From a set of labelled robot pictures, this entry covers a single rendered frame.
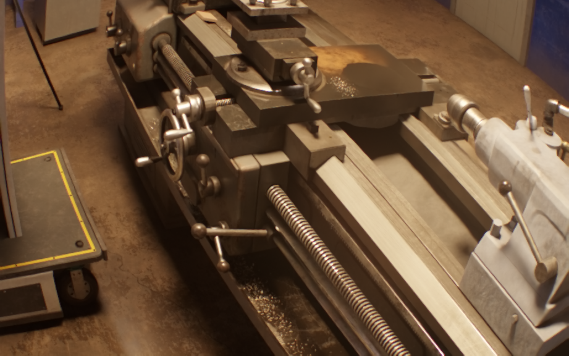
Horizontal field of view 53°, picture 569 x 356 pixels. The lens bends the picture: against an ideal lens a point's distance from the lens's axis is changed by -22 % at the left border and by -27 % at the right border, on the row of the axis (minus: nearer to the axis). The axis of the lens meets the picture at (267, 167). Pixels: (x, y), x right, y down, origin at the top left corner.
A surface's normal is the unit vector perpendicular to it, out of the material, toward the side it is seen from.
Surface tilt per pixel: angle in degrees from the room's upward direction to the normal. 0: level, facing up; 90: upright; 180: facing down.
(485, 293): 90
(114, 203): 0
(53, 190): 0
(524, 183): 86
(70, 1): 90
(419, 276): 36
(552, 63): 90
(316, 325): 0
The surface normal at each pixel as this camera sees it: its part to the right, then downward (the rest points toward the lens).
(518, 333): -0.90, 0.16
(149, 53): 0.42, 0.54
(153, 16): -0.40, -0.61
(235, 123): 0.09, -0.83
